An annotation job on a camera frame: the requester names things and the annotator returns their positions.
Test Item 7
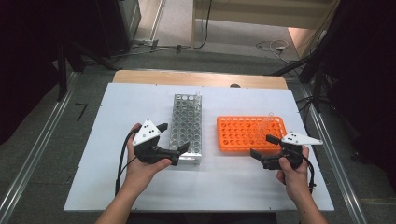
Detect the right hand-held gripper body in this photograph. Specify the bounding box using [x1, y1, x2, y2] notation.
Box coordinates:
[261, 131, 324, 171]

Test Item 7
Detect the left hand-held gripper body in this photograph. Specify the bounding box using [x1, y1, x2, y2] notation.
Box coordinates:
[133, 119, 180, 166]

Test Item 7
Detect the metal test tube rack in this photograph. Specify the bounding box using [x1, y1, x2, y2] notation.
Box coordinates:
[168, 92, 204, 166]

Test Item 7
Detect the orange plastic test tube rack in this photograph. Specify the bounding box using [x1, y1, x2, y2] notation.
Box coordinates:
[216, 115, 288, 153]

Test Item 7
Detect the person's left hand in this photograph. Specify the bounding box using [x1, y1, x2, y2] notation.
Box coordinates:
[124, 123, 172, 195]

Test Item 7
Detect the person's right hand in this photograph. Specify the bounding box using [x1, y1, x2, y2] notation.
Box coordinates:
[276, 146, 311, 200]

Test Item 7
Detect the white table board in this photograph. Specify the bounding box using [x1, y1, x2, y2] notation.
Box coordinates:
[64, 82, 335, 213]

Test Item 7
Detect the wooden table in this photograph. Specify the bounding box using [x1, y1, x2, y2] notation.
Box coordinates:
[111, 69, 289, 91]

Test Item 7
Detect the black metal stand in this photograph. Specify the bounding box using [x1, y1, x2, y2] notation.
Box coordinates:
[56, 43, 69, 102]
[269, 46, 326, 114]

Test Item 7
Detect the dark curtain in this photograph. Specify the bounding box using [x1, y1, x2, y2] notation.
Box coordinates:
[0, 0, 125, 144]
[320, 0, 396, 181]

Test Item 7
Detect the grey cabinet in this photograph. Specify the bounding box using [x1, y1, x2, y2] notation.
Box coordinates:
[120, 0, 141, 41]

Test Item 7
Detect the beige platform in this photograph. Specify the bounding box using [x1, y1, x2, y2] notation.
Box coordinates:
[191, 0, 340, 48]

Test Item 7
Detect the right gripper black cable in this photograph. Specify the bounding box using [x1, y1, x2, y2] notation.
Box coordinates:
[301, 155, 318, 191]

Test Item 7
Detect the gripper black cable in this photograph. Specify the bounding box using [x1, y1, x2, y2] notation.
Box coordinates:
[301, 155, 318, 191]
[114, 129, 139, 198]

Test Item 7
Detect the aluminium floor rail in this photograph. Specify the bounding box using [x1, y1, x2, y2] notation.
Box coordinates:
[300, 83, 370, 224]
[0, 72, 80, 220]

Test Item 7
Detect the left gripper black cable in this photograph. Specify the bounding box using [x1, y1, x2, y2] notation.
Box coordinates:
[114, 129, 139, 198]

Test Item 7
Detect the white floor cable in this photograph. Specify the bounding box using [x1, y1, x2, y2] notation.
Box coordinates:
[256, 39, 290, 58]

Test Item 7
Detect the black hanging cable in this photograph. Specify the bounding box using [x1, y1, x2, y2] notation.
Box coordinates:
[199, 0, 213, 49]

